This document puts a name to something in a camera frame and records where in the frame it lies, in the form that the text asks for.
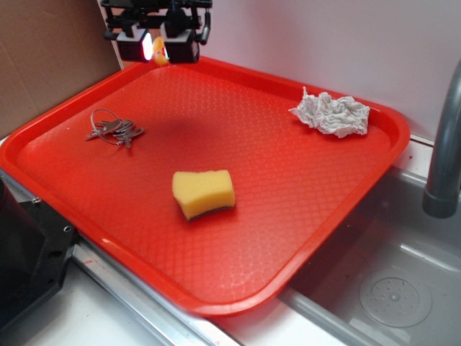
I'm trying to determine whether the grey sink basin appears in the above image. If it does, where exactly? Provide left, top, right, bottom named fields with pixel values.
left=215, top=166, right=461, bottom=346

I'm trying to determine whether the yellow kitchen sponge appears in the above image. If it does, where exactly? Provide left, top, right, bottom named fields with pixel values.
left=172, top=169, right=236, bottom=221

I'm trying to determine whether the grey faucet spout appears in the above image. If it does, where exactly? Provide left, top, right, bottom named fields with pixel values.
left=423, top=65, right=460, bottom=218

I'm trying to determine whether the yellow rubber duck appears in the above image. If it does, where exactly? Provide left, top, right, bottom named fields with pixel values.
left=153, top=36, right=169, bottom=66

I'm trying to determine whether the crumpled white paper towel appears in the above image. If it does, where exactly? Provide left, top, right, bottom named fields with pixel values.
left=289, top=86, right=370, bottom=138

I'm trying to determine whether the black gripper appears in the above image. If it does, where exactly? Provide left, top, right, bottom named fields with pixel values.
left=99, top=1, right=212, bottom=64

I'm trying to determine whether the red plastic tray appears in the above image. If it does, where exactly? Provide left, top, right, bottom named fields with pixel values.
left=1, top=58, right=410, bottom=316

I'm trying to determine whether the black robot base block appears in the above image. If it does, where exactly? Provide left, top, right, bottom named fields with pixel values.
left=1, top=182, right=78, bottom=332

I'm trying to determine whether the bunch of silver keys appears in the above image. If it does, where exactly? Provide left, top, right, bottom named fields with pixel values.
left=85, top=108, right=145, bottom=148

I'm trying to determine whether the brown cardboard panel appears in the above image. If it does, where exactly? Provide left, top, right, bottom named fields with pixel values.
left=1, top=1, right=129, bottom=138

